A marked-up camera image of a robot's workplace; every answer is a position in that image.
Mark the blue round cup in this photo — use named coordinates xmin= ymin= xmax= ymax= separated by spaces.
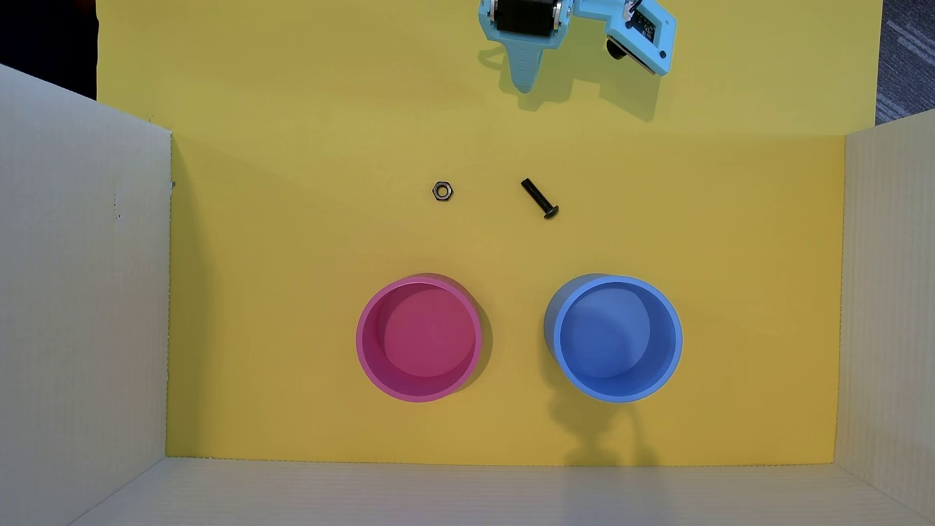
xmin=542 ymin=274 xmax=685 ymax=404

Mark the yellow paper sheet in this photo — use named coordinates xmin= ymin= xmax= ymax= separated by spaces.
xmin=95 ymin=0 xmax=885 ymax=467

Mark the wrist camera on blue mount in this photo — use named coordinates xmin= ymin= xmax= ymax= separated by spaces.
xmin=572 ymin=0 xmax=678 ymax=77

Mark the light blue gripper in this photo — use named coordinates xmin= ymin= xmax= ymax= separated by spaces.
xmin=478 ymin=0 xmax=578 ymax=95

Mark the black bolt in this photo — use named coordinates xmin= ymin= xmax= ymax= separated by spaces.
xmin=520 ymin=177 xmax=561 ymax=220

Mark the pink round cup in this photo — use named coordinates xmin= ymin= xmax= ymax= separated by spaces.
xmin=355 ymin=274 xmax=485 ymax=404

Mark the white cardboard box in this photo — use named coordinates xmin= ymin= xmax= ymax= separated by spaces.
xmin=0 ymin=62 xmax=935 ymax=526

